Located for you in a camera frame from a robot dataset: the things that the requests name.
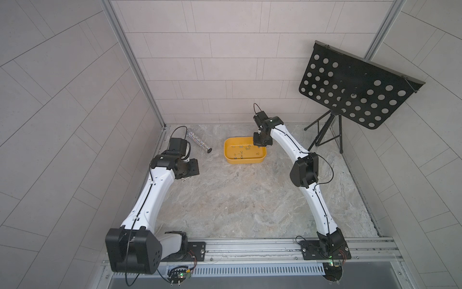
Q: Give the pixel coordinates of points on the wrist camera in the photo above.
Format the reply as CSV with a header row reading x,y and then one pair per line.
x,y
260,118
179,146

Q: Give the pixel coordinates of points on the glittery silver tube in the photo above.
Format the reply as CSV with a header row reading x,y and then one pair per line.
x,y
198,141

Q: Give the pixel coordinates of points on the right circuit board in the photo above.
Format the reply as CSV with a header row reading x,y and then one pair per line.
x,y
333,272

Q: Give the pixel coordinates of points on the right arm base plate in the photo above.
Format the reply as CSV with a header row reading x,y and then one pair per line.
x,y
315,250

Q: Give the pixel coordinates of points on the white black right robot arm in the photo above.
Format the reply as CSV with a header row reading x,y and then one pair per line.
x,y
304,175

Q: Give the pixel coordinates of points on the left circuit board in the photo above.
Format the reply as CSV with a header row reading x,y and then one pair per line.
x,y
177,275

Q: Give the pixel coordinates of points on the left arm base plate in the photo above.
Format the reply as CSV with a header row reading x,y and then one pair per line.
x,y
194,251

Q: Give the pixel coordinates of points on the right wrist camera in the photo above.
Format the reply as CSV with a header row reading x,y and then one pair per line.
x,y
260,118

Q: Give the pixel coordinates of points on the aluminium mounting rail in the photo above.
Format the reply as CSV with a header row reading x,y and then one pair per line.
x,y
283,255

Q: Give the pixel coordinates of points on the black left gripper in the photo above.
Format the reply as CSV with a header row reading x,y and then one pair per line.
x,y
194,168

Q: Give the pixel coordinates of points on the black music stand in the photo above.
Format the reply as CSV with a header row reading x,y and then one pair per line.
x,y
352,88

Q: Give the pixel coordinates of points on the yellow plastic storage box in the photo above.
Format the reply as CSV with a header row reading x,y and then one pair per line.
x,y
241,150

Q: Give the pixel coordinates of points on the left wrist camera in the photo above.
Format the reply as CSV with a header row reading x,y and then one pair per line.
x,y
179,146

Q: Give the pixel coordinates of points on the circuit board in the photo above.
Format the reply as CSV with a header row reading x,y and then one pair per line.
x,y
333,272
177,275

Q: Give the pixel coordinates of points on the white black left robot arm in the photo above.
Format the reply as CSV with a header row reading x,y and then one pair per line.
x,y
134,247

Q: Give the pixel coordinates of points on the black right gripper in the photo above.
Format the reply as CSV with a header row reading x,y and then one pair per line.
x,y
257,141

